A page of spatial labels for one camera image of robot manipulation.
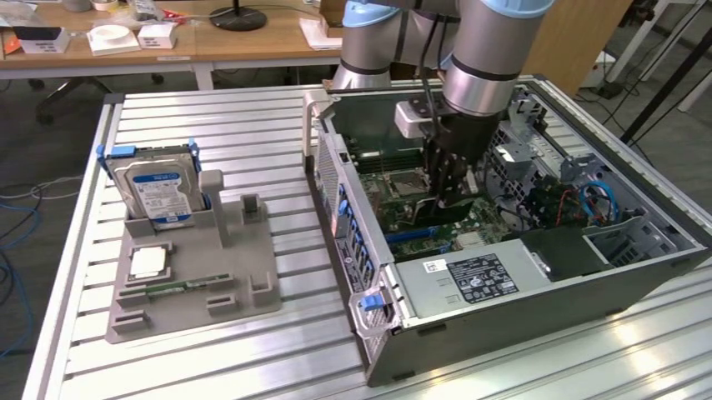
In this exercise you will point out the silver chipset heatsink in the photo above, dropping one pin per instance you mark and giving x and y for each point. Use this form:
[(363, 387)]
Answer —
[(473, 241)]

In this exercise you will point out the small white carton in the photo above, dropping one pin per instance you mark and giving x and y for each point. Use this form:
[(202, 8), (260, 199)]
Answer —
[(155, 39)]

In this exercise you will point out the green RAM stick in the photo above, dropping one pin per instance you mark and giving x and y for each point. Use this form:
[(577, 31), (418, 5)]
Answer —
[(176, 286)]

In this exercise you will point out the blue case release latch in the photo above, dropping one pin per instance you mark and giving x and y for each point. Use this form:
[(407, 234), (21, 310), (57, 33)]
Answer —
[(373, 303)]

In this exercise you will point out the black RAM slot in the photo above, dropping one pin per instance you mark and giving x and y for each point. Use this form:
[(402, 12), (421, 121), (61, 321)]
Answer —
[(390, 162), (387, 154), (393, 166), (389, 158)]

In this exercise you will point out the grey plastic parts rack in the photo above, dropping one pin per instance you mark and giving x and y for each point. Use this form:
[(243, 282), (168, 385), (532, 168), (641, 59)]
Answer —
[(194, 308)]

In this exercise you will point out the blue expansion slot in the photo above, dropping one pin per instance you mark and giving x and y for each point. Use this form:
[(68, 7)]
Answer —
[(411, 236)]

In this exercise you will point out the grey metal drive cage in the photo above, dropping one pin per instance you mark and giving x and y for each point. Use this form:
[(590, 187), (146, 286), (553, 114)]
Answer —
[(517, 166)]

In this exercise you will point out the wooden desk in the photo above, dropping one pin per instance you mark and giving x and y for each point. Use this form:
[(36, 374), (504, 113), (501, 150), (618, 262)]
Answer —
[(72, 60)]

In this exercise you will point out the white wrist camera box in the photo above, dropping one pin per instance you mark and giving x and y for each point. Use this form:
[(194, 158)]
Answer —
[(411, 121)]

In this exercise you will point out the brown cardboard box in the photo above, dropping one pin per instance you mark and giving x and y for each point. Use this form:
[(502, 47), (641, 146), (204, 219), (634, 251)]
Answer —
[(330, 12)]

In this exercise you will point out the grey metal disk bay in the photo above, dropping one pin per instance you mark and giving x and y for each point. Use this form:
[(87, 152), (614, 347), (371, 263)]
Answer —
[(633, 246)]

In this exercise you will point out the black tripod leg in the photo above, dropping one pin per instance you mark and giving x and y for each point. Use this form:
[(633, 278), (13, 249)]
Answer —
[(667, 92)]

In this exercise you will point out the white square dish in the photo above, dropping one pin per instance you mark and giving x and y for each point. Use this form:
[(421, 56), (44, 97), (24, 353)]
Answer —
[(113, 46)]

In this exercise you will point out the black round lamp base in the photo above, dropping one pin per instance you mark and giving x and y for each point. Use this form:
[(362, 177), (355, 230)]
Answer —
[(239, 21)]

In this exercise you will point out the white box black lid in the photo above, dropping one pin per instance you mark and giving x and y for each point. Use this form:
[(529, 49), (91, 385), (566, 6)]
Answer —
[(41, 46)]

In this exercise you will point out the silver CPU chip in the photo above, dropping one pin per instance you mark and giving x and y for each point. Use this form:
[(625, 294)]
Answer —
[(148, 262)]

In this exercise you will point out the grey cup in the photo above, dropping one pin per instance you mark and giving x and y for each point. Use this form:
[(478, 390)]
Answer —
[(75, 5)]

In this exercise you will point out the black open PC case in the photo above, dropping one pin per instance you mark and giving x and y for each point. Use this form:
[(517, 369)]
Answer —
[(501, 333)]

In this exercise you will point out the white paper stack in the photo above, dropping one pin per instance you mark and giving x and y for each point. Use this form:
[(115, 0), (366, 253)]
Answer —
[(317, 35)]

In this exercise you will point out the grey power supply unit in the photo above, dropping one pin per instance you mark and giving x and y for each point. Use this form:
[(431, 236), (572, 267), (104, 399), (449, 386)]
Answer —
[(422, 291)]

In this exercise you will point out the orange packet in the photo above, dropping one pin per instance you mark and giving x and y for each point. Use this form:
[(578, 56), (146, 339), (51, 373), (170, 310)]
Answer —
[(8, 46)]

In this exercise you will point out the white desk frame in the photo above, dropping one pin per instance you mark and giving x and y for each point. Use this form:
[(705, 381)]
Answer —
[(622, 56)]

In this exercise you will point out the CPU socket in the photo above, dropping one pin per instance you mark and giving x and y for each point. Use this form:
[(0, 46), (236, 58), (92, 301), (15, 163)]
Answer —
[(409, 184)]

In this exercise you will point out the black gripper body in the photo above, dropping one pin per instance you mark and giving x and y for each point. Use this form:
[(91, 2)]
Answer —
[(467, 133)]

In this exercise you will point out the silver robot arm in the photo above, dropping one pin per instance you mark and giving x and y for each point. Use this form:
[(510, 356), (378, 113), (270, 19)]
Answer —
[(484, 83)]

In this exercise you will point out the hard disk with blue caddy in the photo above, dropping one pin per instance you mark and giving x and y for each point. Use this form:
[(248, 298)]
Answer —
[(158, 196)]

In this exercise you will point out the green motherboard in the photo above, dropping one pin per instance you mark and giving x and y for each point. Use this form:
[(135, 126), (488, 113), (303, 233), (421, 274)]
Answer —
[(411, 252)]

